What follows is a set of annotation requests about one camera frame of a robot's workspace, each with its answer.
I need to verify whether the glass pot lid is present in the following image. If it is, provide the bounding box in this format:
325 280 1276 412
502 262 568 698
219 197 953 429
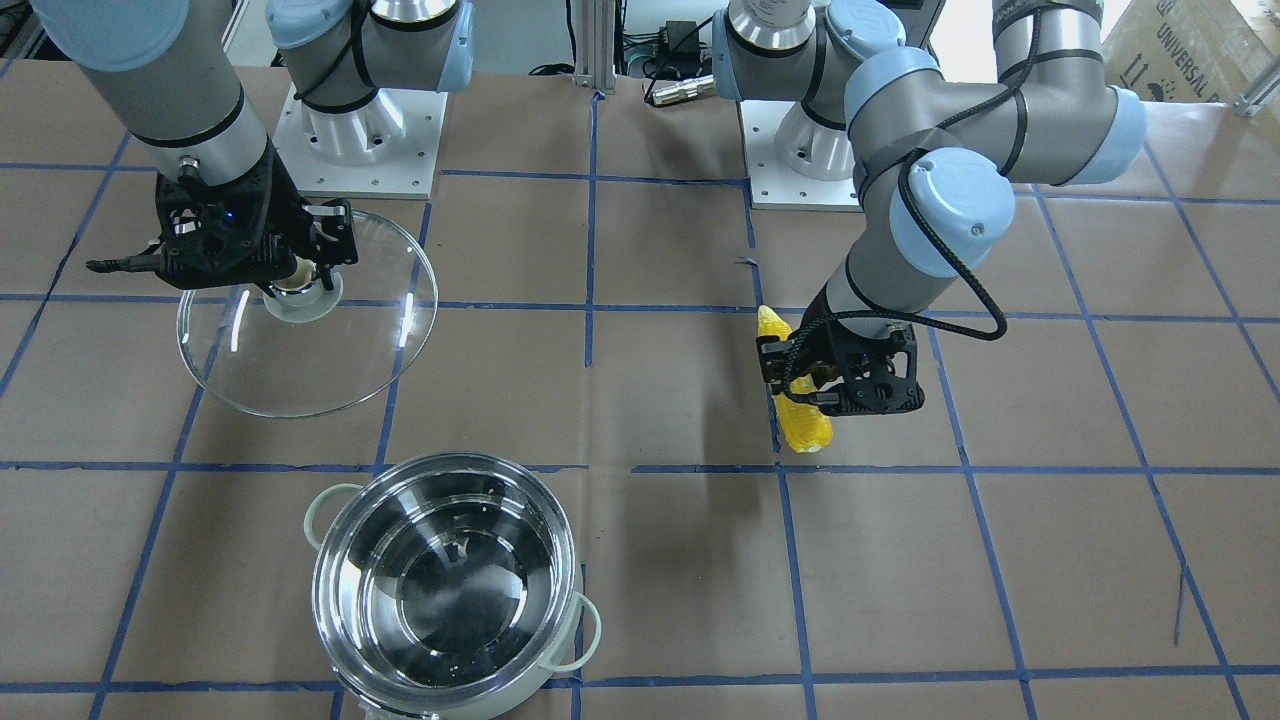
175 211 439 419

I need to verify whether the yellow corn cob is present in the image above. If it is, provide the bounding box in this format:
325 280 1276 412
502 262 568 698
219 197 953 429
756 304 833 455

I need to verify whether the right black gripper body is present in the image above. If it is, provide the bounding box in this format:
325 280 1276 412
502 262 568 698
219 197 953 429
86 150 358 290

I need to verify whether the black power adapter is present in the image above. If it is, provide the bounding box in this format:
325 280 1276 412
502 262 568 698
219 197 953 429
660 20 701 61

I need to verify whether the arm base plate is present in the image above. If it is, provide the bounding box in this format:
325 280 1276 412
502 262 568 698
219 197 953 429
271 88 451 201
739 100 865 217

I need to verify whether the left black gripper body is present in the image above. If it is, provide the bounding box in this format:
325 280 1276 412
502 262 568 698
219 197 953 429
756 318 925 416

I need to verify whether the cardboard box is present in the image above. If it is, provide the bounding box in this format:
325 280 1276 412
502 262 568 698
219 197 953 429
1102 1 1279 102

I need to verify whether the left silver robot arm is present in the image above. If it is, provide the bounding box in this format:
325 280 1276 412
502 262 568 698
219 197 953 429
712 1 1147 416

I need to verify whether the aluminium frame post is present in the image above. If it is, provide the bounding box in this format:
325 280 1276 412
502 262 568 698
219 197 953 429
566 1 623 96

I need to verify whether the pale green cooking pot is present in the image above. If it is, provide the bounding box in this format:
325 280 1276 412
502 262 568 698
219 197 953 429
303 452 604 719

